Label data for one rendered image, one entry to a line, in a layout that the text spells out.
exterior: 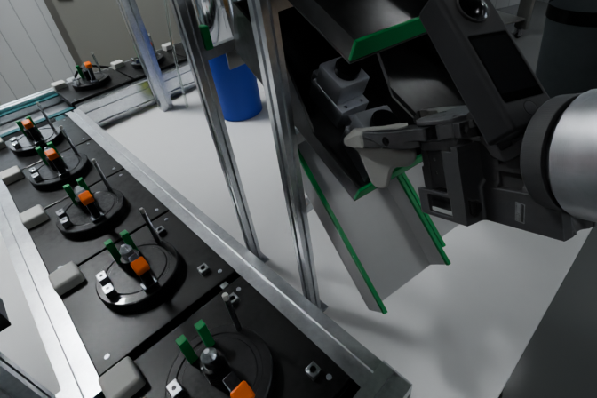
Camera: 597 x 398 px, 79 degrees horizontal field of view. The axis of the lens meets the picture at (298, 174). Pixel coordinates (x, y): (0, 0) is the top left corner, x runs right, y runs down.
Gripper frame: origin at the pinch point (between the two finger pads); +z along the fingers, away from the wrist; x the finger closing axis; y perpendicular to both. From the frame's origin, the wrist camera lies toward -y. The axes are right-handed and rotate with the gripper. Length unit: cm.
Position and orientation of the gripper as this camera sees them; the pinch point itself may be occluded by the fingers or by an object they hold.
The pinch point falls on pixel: (385, 123)
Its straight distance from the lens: 41.1
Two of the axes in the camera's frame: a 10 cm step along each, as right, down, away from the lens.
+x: 9.1, -2.8, 3.0
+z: -3.4, -1.1, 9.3
